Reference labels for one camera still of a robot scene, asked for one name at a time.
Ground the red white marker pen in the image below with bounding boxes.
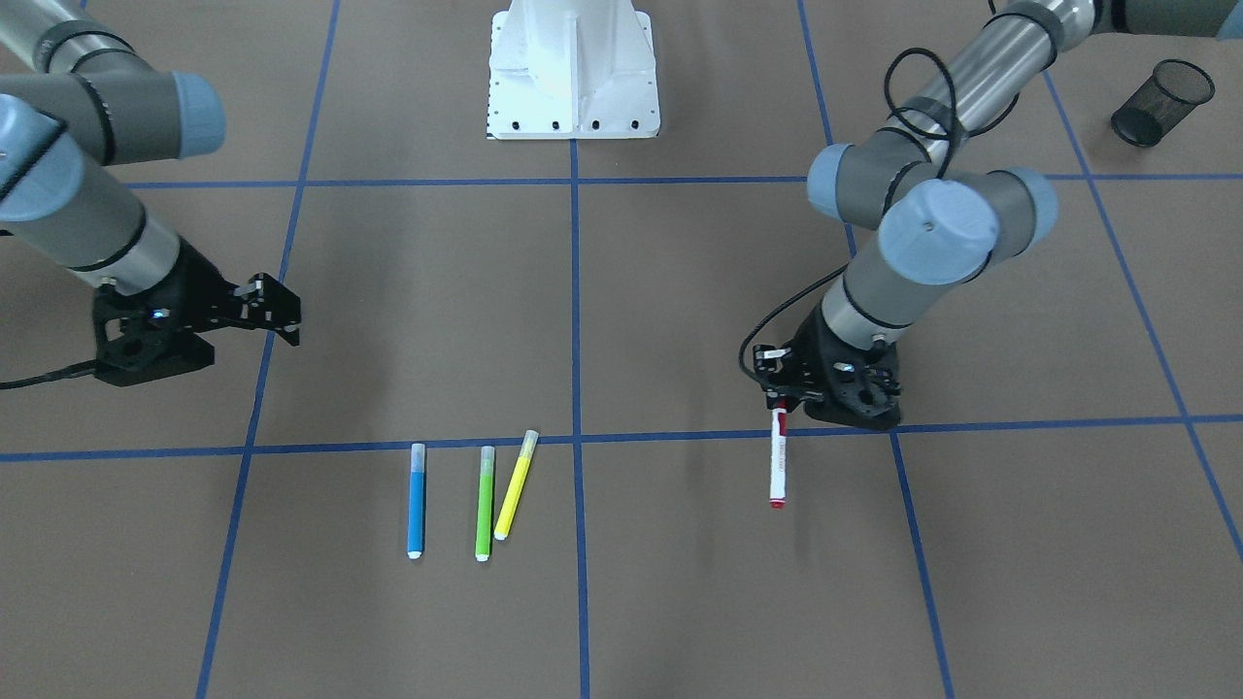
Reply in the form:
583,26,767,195
768,397,789,510

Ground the black mesh pen cup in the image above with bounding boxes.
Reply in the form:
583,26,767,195
1110,58,1216,148

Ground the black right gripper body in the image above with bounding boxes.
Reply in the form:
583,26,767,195
92,243,254,336

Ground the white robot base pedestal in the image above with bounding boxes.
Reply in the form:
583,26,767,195
486,1,661,141

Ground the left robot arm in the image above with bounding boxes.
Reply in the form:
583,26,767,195
738,1,1241,432

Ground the blue marker pen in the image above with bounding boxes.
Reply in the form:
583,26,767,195
406,443,426,560

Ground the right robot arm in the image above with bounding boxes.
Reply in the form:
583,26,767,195
1,1,301,345

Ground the yellow marker pen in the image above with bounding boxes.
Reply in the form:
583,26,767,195
493,429,539,541

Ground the green marker pen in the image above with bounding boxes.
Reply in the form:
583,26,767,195
474,447,496,563

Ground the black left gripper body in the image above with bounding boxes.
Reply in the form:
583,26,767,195
752,307,902,432

